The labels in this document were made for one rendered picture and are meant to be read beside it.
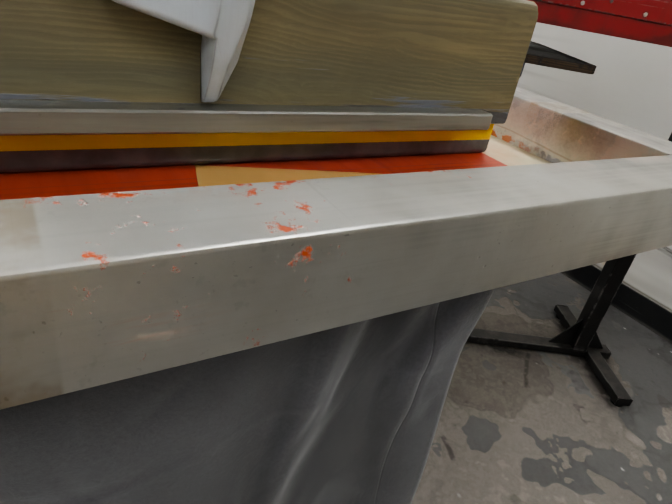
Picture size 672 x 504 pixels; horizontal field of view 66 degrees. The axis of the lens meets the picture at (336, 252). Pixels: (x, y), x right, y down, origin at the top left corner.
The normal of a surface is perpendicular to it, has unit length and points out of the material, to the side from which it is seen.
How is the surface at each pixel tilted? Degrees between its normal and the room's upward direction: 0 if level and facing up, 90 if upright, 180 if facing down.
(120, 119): 89
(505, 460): 0
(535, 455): 0
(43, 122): 89
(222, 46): 104
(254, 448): 90
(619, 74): 90
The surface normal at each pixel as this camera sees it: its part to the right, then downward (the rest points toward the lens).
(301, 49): 0.51, 0.48
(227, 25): 0.45, 0.69
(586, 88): -0.85, 0.13
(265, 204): 0.16, -0.86
